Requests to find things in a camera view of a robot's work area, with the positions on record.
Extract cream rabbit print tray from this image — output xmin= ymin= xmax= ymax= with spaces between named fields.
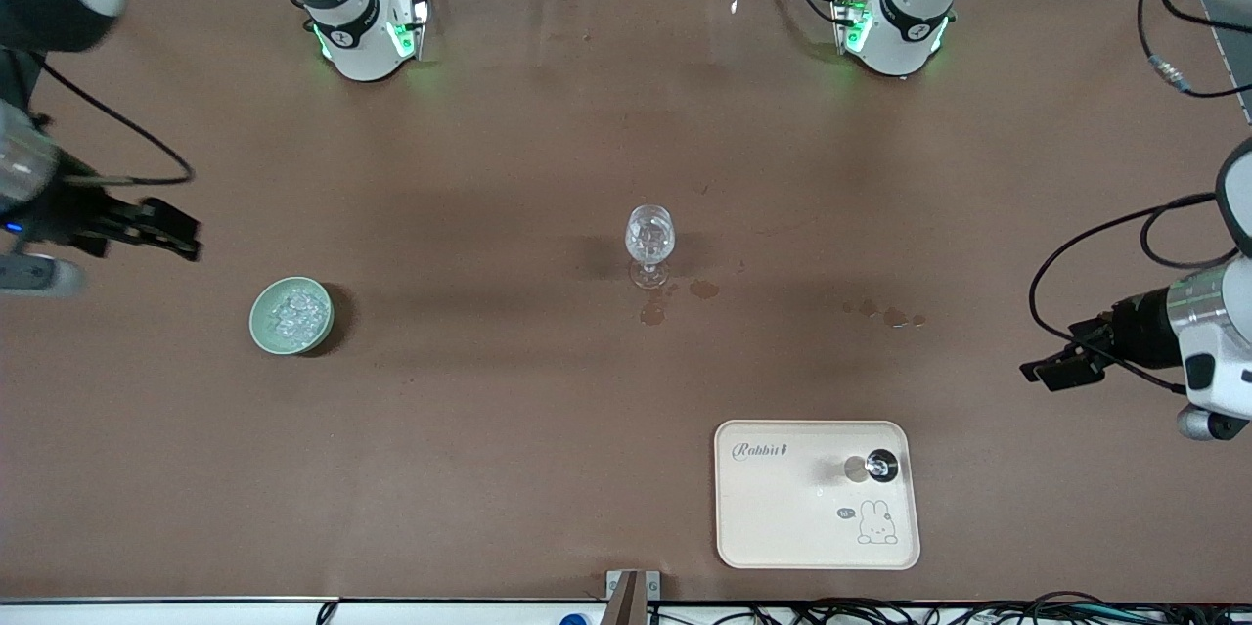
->
xmin=713 ymin=420 xmax=922 ymax=571

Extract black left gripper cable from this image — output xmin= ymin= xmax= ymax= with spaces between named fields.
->
xmin=1027 ymin=0 xmax=1252 ymax=396

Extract black cable bundle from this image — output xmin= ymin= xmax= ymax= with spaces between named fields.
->
xmin=646 ymin=591 xmax=1252 ymax=625

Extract green ceramic bowl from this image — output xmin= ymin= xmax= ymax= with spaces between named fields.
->
xmin=248 ymin=276 xmax=335 ymax=355

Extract clear stemmed wine glass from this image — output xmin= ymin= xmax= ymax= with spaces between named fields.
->
xmin=624 ymin=204 xmax=678 ymax=290

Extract grey metal mounting bracket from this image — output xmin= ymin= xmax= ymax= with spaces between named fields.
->
xmin=604 ymin=569 xmax=662 ymax=625

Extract clear ice cubes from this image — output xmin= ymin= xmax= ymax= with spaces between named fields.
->
xmin=268 ymin=287 xmax=330 ymax=346

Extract steel double jigger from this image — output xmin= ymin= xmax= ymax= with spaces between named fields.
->
xmin=843 ymin=448 xmax=901 ymax=485

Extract brown table mat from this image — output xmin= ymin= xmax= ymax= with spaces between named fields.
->
xmin=0 ymin=0 xmax=1252 ymax=604

